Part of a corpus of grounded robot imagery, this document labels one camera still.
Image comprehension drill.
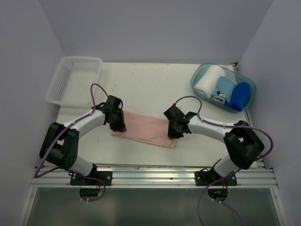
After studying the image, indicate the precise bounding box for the pink towel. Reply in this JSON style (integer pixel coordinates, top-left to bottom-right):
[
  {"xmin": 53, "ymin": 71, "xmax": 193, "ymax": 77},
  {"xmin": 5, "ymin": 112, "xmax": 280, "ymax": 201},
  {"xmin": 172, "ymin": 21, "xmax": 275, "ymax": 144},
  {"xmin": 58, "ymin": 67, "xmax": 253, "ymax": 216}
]
[{"xmin": 111, "ymin": 111, "xmax": 176, "ymax": 148}]

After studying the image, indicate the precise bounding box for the white plastic basket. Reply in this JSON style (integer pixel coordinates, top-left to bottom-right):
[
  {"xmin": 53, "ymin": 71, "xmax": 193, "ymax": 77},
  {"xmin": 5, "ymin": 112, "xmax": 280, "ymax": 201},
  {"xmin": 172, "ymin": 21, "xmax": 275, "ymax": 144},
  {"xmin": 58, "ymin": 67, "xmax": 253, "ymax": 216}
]
[{"xmin": 45, "ymin": 56, "xmax": 103, "ymax": 108}]

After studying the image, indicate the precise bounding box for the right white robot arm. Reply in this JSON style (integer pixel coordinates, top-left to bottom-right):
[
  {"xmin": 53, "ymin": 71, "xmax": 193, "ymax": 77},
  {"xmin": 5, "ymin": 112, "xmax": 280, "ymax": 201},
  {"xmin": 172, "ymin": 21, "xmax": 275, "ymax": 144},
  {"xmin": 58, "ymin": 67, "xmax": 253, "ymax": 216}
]
[{"xmin": 164, "ymin": 106, "xmax": 264, "ymax": 185}]

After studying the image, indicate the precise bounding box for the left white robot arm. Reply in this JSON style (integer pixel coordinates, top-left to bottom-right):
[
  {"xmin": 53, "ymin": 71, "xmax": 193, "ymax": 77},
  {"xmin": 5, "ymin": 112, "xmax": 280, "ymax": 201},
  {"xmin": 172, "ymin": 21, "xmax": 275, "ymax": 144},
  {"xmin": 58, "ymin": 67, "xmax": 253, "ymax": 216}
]
[{"xmin": 38, "ymin": 95, "xmax": 127, "ymax": 185}]

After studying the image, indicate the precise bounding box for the white rolled towel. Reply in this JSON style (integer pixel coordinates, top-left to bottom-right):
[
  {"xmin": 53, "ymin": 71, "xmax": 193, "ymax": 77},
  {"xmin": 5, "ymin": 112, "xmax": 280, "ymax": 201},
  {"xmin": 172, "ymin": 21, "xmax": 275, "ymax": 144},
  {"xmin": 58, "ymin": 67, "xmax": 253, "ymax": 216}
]
[{"xmin": 194, "ymin": 65, "xmax": 225, "ymax": 98}]

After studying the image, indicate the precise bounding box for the teal transparent plastic tub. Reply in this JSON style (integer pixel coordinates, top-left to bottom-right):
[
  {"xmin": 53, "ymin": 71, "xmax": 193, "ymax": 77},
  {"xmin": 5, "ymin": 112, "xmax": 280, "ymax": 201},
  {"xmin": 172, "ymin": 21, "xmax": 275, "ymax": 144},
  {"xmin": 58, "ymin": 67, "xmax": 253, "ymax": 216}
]
[{"xmin": 190, "ymin": 63, "xmax": 256, "ymax": 113}]

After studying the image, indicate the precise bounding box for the light blue cartoon towel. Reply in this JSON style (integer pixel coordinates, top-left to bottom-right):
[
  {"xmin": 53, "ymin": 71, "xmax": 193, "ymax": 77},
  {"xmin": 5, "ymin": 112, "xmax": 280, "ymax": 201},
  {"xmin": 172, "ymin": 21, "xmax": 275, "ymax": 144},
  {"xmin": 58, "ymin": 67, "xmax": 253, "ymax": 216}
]
[{"xmin": 211, "ymin": 76, "xmax": 236, "ymax": 104}]

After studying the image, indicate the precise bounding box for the aluminium rail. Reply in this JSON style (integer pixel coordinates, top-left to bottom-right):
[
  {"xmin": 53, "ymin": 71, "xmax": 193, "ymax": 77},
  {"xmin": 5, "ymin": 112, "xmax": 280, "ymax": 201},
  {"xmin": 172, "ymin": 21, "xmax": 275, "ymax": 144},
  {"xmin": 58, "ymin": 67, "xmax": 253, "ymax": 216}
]
[{"xmin": 30, "ymin": 164, "xmax": 278, "ymax": 188}]

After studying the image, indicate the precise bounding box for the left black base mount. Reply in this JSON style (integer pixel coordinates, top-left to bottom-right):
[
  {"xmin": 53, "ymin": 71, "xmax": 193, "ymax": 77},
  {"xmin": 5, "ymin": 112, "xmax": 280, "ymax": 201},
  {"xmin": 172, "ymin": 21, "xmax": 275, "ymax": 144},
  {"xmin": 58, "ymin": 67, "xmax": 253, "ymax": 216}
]
[{"xmin": 68, "ymin": 170, "xmax": 112, "ymax": 186}]

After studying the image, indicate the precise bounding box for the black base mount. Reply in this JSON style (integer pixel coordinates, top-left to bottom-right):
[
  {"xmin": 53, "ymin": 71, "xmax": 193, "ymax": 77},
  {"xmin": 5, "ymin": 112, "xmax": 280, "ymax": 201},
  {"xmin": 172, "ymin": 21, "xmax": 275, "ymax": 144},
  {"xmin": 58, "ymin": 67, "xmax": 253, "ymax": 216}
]
[
  {"xmin": 68, "ymin": 170, "xmax": 112, "ymax": 186},
  {"xmin": 194, "ymin": 169, "xmax": 238, "ymax": 186}
]

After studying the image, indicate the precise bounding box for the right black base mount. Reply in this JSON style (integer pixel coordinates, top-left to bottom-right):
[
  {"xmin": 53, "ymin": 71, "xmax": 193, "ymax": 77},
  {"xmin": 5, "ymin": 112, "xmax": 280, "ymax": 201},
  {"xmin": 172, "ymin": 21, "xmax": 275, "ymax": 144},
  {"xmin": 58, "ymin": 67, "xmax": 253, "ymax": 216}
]
[{"xmin": 194, "ymin": 169, "xmax": 238, "ymax": 186}]

